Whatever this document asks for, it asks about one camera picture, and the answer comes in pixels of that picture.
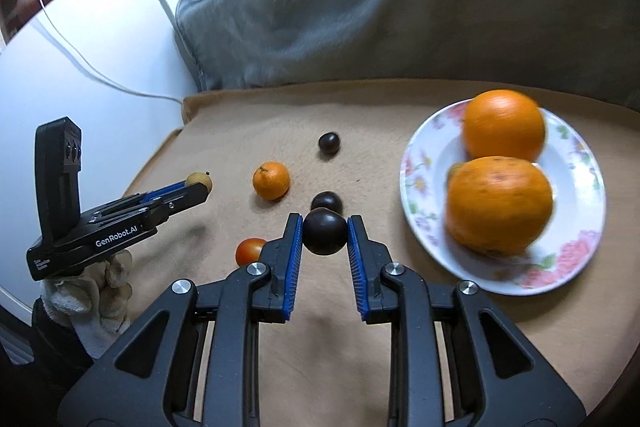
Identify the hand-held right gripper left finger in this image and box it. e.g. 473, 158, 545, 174
59, 213, 306, 427

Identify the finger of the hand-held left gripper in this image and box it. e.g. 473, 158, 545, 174
147, 184, 211, 220
122, 179, 193, 208

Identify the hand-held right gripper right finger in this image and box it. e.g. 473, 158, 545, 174
346, 214, 587, 427

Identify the small green fruit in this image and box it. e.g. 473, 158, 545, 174
186, 171, 213, 194

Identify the dark grape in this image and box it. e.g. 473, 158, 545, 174
311, 191, 344, 214
318, 132, 343, 154
302, 208, 349, 257

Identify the spotted large orange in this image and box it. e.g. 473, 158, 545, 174
445, 155, 555, 257

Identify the smooth large orange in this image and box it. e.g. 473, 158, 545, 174
462, 89, 547, 162

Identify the white floral plate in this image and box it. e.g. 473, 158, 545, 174
399, 99, 607, 297

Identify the person's left forearm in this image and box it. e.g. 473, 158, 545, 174
30, 299, 96, 388

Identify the person's left hand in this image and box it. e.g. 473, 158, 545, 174
40, 249, 133, 358

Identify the red cherry tomato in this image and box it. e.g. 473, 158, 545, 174
235, 238, 268, 267

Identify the small mandarin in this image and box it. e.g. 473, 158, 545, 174
252, 161, 291, 201

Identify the white cabinet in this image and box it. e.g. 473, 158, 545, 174
0, 0, 201, 308

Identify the grey blanket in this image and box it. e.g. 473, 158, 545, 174
172, 0, 640, 90

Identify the thin white cable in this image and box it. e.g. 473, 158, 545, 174
27, 0, 183, 104

